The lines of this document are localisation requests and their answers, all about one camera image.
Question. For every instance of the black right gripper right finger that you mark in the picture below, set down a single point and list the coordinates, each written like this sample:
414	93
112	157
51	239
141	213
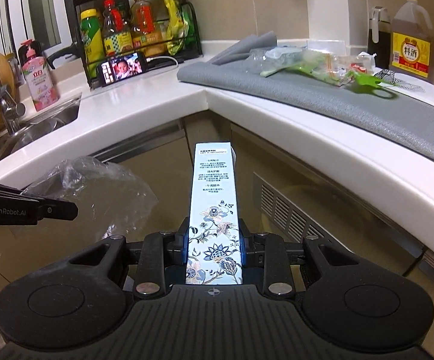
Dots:
267	262

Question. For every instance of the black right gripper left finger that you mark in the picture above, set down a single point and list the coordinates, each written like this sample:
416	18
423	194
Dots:
160	260

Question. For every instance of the floral blue paper carton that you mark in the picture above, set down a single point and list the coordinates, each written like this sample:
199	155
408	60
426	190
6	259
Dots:
214	247

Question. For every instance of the clear plastic bag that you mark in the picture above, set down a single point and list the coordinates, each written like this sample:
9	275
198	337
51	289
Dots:
110	198

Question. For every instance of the steel kitchen faucet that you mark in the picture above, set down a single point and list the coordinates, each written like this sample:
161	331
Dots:
11	110

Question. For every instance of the grey cabinet vent grille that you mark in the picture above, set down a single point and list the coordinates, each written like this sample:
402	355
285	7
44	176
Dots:
287	216

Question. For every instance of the stainless steel sink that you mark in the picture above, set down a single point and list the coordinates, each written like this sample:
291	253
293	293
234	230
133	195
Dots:
40	125

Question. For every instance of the pink dish soap bottle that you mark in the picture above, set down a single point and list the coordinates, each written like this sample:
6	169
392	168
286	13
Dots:
37	75

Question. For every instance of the smartphone showing video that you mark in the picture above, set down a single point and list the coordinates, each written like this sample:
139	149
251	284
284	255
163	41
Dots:
121	68

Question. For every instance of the grey counter mat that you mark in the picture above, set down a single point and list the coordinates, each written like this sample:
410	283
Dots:
396	117

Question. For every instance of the green plastic utensil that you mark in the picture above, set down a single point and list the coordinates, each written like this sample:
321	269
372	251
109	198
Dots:
370	82

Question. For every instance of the green yellow oil bottle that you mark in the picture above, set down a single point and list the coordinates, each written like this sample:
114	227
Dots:
92	40

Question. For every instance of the red cap sauce bottle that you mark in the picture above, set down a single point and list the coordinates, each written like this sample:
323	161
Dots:
116	34

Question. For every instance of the yellow green snack bags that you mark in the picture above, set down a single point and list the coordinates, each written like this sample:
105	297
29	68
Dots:
180	31

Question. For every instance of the yellow cap oil bottle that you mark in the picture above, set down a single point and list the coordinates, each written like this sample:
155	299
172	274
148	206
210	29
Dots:
145	36

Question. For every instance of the black metal spice rack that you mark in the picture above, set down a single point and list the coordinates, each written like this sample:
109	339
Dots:
76	7

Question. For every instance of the dark soy sauce dispenser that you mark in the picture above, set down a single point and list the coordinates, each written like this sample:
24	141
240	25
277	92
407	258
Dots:
379	36

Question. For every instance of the yellow label cooking wine jug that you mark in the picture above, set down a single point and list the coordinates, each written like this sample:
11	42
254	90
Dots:
412	41

